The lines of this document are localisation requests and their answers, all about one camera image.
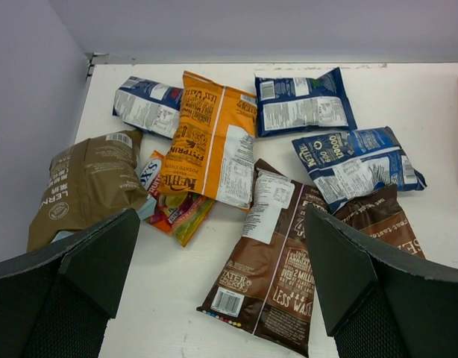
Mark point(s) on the blue white chip bag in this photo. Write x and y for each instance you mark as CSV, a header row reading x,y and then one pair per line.
x,y
291,105

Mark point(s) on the blue kettle chip bag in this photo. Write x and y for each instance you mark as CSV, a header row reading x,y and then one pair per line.
x,y
352,164

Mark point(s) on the dark brown chip bag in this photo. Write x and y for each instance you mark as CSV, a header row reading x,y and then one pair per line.
x,y
266,286

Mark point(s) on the orange chip bag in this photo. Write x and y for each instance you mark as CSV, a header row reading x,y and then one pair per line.
x,y
212,151

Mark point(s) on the colourful fruit candy bag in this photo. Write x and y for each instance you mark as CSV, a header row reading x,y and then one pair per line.
x,y
179,216

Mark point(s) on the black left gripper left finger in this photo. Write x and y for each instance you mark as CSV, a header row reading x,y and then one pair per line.
x,y
56,301

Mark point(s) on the navy white snack bag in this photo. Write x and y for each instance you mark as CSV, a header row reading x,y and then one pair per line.
x,y
149,106

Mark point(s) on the olive brown snack bag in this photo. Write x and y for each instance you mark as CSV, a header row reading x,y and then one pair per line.
x,y
89,182

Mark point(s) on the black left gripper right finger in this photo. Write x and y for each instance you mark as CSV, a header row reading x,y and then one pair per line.
x,y
377,300

